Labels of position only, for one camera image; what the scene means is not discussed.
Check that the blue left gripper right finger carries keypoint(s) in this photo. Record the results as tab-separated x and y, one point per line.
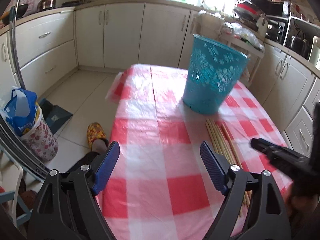
215	166

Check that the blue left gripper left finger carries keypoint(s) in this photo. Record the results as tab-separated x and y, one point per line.
102	167

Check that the single wooden chopstick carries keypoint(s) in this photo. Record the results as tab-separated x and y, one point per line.
235	155

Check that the yellow red slipper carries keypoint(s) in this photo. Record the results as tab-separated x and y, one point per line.
96	132

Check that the red white checkered tablecloth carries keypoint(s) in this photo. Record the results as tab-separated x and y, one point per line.
159	188

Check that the blue dustpan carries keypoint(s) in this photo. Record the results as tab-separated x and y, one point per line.
54	115

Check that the teal perforated plastic basket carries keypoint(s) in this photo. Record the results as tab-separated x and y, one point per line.
214	69

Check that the blue plastic bag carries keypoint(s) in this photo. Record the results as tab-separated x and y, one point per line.
21	110

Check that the white rolling cart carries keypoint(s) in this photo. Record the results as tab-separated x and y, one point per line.
245	41

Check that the black microwave oven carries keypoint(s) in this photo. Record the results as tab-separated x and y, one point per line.
277	14

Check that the metal kettle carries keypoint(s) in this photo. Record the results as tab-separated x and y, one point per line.
44	5

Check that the mop metal pole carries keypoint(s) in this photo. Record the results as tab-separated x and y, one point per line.
12	36

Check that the black wok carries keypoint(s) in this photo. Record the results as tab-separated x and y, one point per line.
20	12

